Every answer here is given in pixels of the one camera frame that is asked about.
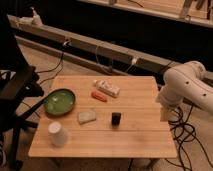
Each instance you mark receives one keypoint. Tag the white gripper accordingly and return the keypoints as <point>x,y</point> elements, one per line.
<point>166,114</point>

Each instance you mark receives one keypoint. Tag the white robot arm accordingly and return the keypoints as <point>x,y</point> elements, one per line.
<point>184,81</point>

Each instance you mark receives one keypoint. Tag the black eraser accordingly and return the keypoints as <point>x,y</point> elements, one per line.
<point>116,117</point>

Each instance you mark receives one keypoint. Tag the white tube package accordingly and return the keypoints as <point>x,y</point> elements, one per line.
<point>107,88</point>

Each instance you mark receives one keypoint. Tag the orange carrot toy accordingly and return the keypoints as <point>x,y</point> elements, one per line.
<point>98,96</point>

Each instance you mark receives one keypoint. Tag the wooden table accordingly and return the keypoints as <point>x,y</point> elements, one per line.
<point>140,134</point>

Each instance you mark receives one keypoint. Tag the green round plate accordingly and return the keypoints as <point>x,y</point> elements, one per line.
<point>59,102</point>

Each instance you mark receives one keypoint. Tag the black office chair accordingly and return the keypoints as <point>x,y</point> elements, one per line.
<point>18,80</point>

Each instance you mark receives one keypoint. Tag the white spray bottle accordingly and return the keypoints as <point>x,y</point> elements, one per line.
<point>34,20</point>

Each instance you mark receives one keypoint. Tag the long grey beam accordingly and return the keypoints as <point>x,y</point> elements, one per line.
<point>156,43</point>

